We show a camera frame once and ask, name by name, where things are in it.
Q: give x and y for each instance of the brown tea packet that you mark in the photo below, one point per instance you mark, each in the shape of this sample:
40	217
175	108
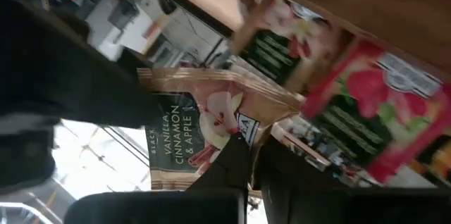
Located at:
282	48
183	129

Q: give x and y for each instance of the wooden three-compartment tray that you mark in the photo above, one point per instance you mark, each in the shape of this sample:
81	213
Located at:
370	5

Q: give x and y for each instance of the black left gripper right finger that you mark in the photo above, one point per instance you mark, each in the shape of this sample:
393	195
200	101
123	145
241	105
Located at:
292	171

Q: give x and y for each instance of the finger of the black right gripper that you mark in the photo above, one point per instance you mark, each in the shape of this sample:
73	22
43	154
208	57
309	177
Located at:
70	76

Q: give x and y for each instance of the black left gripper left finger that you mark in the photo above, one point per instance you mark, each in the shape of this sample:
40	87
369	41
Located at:
229	167

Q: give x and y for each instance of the red tea packet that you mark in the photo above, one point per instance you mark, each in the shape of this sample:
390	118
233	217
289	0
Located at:
380	111

